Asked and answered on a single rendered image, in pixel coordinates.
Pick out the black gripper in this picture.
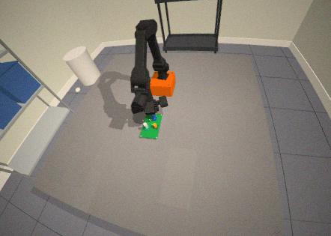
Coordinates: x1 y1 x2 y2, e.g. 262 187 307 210
132 94 168 114

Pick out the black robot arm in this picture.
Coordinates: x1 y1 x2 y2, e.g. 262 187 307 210
130 19 169 115

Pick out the green circuit board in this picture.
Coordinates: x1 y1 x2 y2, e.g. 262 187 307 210
140 114 163 139

